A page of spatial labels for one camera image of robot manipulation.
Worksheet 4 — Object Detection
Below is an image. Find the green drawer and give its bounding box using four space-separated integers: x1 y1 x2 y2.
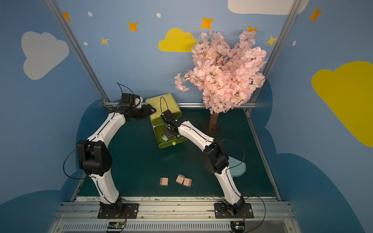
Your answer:
150 115 165 126
153 124 187 149

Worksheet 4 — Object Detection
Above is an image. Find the yellow-green drawer cabinet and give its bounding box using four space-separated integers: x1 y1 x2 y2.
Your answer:
145 93 183 137

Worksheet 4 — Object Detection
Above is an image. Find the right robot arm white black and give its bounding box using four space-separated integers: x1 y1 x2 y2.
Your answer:
161 110 245 214

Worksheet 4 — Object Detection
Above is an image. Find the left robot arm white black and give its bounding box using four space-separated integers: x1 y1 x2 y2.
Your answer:
76 104 156 205

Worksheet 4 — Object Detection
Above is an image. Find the pink blossom artificial tree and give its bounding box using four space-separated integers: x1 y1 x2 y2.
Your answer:
175 31 267 135

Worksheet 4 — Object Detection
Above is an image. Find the blue toy dustpan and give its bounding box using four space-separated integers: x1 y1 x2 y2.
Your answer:
228 156 246 178

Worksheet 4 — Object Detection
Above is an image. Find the left circuit board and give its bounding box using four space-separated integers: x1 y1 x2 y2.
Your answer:
106 221 124 233

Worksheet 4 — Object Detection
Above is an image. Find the circuit board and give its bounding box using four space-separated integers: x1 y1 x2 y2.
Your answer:
106 221 124 233
230 221 245 233

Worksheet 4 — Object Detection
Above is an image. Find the right circuit board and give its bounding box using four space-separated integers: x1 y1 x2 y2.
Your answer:
230 221 245 233

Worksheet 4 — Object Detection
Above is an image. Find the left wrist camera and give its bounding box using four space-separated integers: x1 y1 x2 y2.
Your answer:
119 93 143 108

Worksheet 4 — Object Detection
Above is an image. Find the aluminium back frame rail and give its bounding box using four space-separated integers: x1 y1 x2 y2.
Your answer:
103 102 256 109

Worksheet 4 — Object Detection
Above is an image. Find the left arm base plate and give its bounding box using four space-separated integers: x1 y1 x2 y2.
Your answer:
97 203 139 219

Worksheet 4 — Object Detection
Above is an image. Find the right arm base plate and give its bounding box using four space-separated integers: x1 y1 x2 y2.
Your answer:
214 202 254 219

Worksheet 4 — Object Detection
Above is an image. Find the left aluminium frame post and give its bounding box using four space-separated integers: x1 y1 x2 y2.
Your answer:
44 0 110 102

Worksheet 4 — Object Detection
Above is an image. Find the aluminium frame post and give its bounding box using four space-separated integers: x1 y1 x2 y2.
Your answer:
44 0 110 102
250 0 303 103

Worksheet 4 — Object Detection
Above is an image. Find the aluminium front rail base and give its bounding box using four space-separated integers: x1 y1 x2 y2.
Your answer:
49 197 300 233

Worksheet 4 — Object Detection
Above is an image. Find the right aluminium frame post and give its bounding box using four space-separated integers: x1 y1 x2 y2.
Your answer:
250 0 303 103

